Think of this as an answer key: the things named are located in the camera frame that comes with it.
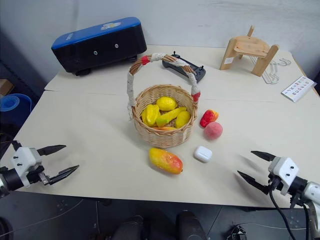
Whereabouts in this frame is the yellow starfruit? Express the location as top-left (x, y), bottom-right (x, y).
top-left (141, 104), bottom-right (162, 127)

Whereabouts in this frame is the yellow-red mango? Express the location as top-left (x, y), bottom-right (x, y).
top-left (148, 147), bottom-right (184, 176)

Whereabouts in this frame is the small yellow pear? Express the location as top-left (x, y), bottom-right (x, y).
top-left (175, 110), bottom-right (192, 129)

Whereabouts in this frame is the orange-red fruit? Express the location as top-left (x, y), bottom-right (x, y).
top-left (151, 125), bottom-right (177, 132)

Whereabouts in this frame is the black remote controller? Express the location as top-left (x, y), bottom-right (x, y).
top-left (161, 50), bottom-right (207, 84)

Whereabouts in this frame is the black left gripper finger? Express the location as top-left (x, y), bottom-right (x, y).
top-left (48, 164), bottom-right (80, 186)
top-left (36, 144), bottom-right (67, 157)

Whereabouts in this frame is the white card with coloured symbols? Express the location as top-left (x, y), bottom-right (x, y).
top-left (280, 75), bottom-right (317, 104)

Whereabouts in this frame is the yellow-green banana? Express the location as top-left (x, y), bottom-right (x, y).
top-left (155, 106), bottom-right (188, 128)

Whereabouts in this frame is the wooden stand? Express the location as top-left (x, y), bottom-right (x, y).
top-left (219, 24), bottom-right (280, 77)

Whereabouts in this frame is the red and yellow apple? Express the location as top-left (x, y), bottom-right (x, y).
top-left (199, 108), bottom-right (220, 129)

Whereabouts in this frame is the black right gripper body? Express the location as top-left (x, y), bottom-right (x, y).
top-left (264, 173), bottom-right (286, 196)

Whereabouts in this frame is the dark rounded shape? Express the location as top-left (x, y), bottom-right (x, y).
top-left (108, 214), bottom-right (152, 240)
top-left (175, 210), bottom-right (205, 240)

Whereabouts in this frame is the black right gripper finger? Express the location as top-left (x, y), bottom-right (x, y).
top-left (250, 150), bottom-right (276, 164)
top-left (236, 170), bottom-right (270, 195)

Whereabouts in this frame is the brown cardboard box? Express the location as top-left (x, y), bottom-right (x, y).
top-left (0, 78), bottom-right (15, 96)

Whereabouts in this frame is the blue round container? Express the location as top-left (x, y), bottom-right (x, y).
top-left (0, 93), bottom-right (34, 121)

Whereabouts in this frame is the yellow lemon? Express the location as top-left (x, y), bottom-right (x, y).
top-left (156, 96), bottom-right (178, 112)

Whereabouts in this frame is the small black clamp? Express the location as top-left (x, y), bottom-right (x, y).
top-left (227, 224), bottom-right (249, 240)

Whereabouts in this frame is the blue and black box device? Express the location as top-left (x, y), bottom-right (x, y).
top-left (50, 16), bottom-right (148, 77)

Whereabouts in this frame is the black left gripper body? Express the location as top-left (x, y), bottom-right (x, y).
top-left (26, 165), bottom-right (53, 187)

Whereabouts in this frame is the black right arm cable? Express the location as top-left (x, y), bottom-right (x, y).
top-left (268, 178), bottom-right (314, 240)

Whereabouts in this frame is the white earbud case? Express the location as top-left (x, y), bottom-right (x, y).
top-left (192, 145), bottom-right (213, 164)

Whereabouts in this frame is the wicker basket with handle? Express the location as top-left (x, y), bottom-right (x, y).
top-left (125, 51), bottom-right (202, 149)

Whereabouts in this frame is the pink peach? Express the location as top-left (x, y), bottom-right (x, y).
top-left (203, 121), bottom-right (224, 141)

